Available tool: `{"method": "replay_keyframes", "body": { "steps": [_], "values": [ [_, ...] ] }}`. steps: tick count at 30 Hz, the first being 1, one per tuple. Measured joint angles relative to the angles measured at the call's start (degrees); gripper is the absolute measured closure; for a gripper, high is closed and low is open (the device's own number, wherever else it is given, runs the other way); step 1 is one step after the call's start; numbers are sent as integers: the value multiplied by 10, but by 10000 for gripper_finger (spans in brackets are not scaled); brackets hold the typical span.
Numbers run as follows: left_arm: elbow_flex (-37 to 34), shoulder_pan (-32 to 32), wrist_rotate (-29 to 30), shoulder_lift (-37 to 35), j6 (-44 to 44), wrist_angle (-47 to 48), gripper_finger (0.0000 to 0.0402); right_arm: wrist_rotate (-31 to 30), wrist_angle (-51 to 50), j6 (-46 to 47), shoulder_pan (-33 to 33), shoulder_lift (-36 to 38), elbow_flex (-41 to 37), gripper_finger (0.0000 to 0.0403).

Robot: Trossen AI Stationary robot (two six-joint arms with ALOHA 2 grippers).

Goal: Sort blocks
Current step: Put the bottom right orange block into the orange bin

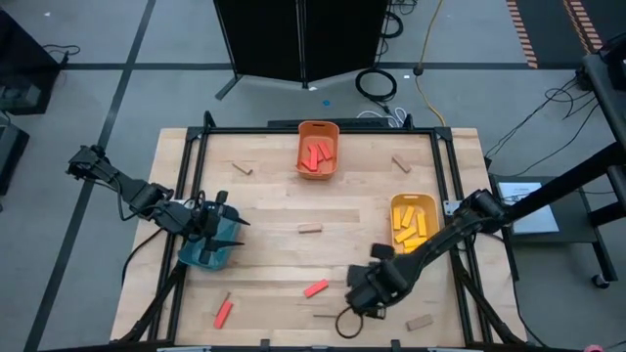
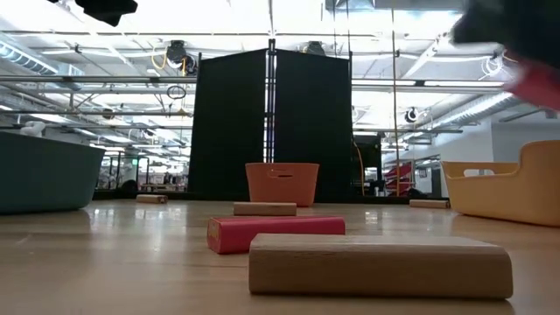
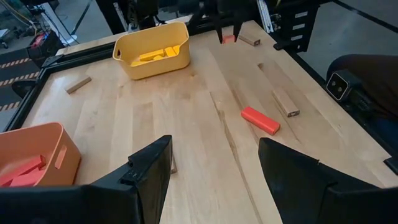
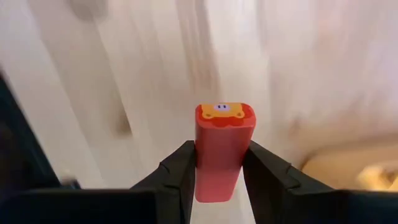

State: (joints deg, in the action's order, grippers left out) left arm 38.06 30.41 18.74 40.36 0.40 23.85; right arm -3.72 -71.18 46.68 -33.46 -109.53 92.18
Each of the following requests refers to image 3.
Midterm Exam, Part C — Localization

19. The red and black toolbox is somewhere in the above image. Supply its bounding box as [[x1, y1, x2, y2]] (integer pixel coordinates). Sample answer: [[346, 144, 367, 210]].
[[26, 29, 65, 60]]

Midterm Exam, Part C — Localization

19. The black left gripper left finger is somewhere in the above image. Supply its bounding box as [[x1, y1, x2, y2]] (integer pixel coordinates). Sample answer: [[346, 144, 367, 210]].
[[0, 134, 174, 224]]

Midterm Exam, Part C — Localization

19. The black cabinet with white labels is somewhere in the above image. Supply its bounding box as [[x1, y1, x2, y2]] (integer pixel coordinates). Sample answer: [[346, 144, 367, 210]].
[[270, 0, 321, 52]]

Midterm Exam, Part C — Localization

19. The white platform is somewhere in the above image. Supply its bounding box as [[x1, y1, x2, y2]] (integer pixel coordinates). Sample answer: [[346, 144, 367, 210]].
[[37, 2, 78, 46]]

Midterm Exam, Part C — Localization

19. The yellow plastic bin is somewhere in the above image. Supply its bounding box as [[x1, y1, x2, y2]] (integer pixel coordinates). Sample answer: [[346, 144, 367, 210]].
[[112, 21, 191, 81]]

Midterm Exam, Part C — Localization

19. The white slanted bar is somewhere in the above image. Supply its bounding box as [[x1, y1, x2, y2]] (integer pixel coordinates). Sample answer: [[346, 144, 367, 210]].
[[257, 0, 275, 34]]

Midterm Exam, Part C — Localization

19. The orange plastic bin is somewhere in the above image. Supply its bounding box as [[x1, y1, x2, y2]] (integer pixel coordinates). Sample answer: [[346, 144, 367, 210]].
[[0, 122, 82, 187]]

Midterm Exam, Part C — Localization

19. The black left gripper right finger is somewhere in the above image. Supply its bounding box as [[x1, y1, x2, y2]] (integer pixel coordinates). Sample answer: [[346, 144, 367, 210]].
[[257, 137, 398, 224]]

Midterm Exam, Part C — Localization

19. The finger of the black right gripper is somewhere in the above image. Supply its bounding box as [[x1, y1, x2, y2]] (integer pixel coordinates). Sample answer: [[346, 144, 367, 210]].
[[214, 18, 225, 37], [233, 19, 244, 40]]

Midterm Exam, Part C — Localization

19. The small white-faced depth camera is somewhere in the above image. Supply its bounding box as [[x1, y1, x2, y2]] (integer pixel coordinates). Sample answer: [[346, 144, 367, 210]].
[[325, 68, 363, 103]]

